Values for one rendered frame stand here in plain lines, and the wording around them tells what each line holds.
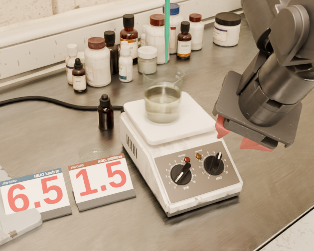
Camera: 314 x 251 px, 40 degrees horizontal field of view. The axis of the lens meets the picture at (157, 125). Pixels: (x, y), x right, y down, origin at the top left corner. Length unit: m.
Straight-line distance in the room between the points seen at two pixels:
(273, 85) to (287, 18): 0.09
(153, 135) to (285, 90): 0.26
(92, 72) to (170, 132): 0.34
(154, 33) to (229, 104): 0.53
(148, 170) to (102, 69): 0.35
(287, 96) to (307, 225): 0.26
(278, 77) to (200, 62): 0.63
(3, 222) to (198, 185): 0.28
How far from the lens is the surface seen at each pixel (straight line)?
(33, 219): 0.65
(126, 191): 0.68
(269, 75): 0.47
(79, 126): 0.84
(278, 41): 0.41
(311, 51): 0.40
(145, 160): 0.67
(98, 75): 0.95
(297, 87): 0.46
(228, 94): 0.53
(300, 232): 0.67
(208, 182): 0.66
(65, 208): 0.67
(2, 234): 0.64
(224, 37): 1.17
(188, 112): 0.71
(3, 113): 0.91
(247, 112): 0.52
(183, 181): 0.64
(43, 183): 0.67
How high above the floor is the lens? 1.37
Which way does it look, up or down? 34 degrees down
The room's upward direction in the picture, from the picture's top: 2 degrees clockwise
